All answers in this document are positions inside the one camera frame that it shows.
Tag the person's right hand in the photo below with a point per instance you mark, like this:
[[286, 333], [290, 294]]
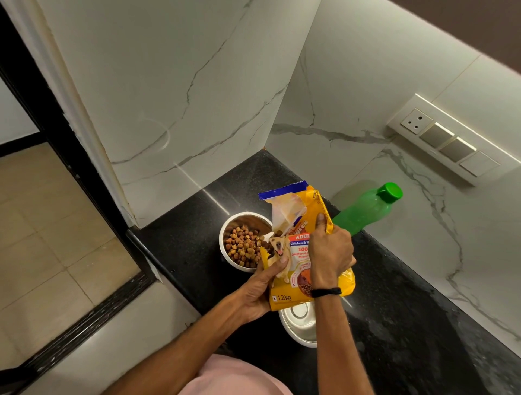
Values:
[[329, 256]]

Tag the person's left hand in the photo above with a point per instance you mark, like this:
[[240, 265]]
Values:
[[256, 295]]

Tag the yellow dog food bag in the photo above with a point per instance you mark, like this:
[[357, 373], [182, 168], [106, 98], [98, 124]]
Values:
[[299, 252]]

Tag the round steel bowl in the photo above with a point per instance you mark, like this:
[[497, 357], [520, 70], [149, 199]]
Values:
[[244, 219], [299, 325]]

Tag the green plastic water bottle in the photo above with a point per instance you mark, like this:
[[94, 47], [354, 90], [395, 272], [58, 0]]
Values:
[[362, 211]]

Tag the brown cabinet door with sheet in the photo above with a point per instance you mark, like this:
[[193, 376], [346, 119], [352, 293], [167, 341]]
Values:
[[480, 28]]

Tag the person's left forearm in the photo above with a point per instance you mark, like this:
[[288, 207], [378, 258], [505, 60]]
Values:
[[179, 358]]

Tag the person's right forearm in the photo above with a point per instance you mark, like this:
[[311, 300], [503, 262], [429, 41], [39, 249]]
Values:
[[342, 350]]

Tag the person's pink shirt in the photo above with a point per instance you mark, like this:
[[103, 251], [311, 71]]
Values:
[[236, 378]]

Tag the black wristband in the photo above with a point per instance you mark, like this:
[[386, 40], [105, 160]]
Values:
[[325, 292]]

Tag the white base cabinet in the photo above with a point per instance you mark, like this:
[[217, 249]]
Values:
[[122, 346]]

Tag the black stone threshold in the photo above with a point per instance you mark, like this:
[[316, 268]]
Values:
[[89, 325]]

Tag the white wall switch panel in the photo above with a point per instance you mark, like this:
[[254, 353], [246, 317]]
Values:
[[443, 138]]

